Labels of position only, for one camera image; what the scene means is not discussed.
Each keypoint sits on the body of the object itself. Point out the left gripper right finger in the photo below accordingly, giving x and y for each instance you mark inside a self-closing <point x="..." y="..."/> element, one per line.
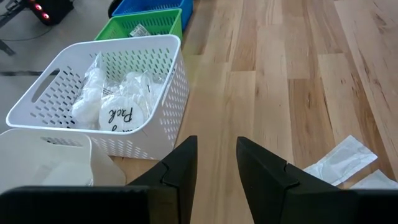
<point x="280" y="193"/>

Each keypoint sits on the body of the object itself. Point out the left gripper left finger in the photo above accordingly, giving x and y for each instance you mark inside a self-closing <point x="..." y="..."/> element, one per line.
<point x="177" y="180"/>

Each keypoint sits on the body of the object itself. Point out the white plastic packet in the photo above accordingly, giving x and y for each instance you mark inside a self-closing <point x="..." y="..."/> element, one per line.
<point x="340" y="160"/>

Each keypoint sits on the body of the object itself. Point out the small silver sachet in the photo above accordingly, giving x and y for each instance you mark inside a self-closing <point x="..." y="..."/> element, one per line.
<point x="140" y="31"/>
<point x="377" y="182"/>

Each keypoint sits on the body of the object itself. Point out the white perforated plastic basket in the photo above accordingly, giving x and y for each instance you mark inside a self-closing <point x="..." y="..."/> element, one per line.
<point x="140" y="149"/>

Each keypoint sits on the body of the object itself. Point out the white solid plastic bin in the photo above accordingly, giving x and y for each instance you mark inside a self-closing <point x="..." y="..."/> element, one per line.
<point x="31" y="161"/>

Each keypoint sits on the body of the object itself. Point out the green plastic basket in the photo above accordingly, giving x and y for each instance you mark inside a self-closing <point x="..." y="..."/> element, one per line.
<point x="178" y="26"/>

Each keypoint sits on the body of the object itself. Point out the blue plastic basket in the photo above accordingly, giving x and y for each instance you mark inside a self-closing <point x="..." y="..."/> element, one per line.
<point x="186" y="12"/>

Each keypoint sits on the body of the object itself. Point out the black device red lights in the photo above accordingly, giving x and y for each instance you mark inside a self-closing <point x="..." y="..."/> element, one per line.
<point x="49" y="11"/>

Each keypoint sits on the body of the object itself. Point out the black furniture frame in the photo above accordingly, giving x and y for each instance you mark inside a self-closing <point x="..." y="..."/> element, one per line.
<point x="6" y="48"/>

